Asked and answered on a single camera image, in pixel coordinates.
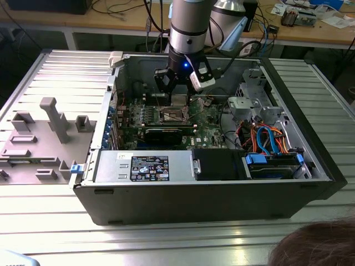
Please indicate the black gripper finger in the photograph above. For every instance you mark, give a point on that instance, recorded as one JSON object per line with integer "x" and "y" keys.
{"x": 189, "y": 99}
{"x": 169, "y": 95}

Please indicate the silver CPU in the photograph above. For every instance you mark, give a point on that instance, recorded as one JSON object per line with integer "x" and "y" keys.
{"x": 179, "y": 102}

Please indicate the metal locking lever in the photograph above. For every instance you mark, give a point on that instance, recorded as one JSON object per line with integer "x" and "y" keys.
{"x": 156, "y": 98}

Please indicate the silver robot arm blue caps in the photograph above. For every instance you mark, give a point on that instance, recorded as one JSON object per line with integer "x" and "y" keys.
{"x": 188, "y": 30}

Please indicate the CPU socket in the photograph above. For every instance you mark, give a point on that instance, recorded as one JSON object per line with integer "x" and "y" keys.
{"x": 173, "y": 115}

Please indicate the green motherboard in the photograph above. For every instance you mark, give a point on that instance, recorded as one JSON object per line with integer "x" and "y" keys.
{"x": 206, "y": 127}

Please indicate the black graphics card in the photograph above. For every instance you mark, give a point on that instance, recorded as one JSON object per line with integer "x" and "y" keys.
{"x": 163, "y": 137}

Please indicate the metal drive cage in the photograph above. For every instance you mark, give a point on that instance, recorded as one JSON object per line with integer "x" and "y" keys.
{"x": 244, "y": 106}

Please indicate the white printed label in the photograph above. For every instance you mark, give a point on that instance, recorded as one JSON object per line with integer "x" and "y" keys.
{"x": 246, "y": 50}

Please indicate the wooden desk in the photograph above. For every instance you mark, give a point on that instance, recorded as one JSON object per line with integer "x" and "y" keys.
{"x": 119, "y": 23}

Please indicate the black drive bay box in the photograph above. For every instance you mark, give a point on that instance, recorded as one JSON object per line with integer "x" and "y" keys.
{"x": 216, "y": 164}

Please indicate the blue disk carrier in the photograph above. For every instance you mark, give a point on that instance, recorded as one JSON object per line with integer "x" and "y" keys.
{"x": 255, "y": 160}

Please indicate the tall black box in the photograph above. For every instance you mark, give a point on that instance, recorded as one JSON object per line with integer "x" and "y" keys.
{"x": 252, "y": 14}

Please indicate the silver power supply unit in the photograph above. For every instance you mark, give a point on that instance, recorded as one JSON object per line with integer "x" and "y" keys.
{"x": 111, "y": 166}

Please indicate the black power adapter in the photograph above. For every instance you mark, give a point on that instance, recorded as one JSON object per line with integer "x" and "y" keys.
{"x": 273, "y": 29}

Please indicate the black and grey PC case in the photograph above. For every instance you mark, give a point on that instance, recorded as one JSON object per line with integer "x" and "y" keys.
{"x": 180, "y": 205}

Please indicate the blue case latch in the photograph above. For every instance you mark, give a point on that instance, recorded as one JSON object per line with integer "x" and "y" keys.
{"x": 76, "y": 169}

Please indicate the brown finned heat sink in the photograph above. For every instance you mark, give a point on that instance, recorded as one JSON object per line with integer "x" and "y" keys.
{"x": 288, "y": 18}

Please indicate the grey metal component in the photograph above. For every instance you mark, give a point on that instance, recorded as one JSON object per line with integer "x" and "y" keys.
{"x": 306, "y": 19}

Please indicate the large black box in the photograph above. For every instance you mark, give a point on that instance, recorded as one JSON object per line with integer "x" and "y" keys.
{"x": 47, "y": 7}

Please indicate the grey parts rack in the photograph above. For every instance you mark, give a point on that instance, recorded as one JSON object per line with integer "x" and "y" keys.
{"x": 41, "y": 166}

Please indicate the blue box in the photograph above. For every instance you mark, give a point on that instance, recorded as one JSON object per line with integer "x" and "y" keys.
{"x": 327, "y": 3}

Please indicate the white paper sheet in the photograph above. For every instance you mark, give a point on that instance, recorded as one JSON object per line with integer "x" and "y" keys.
{"x": 337, "y": 21}

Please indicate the pale blue teach pendant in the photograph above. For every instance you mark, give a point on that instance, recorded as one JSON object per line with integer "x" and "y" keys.
{"x": 14, "y": 259}

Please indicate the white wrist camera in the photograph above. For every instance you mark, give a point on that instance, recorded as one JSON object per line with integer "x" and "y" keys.
{"x": 203, "y": 80}

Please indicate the beige corner bracket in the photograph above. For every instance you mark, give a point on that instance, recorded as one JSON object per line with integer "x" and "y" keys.
{"x": 116, "y": 59}

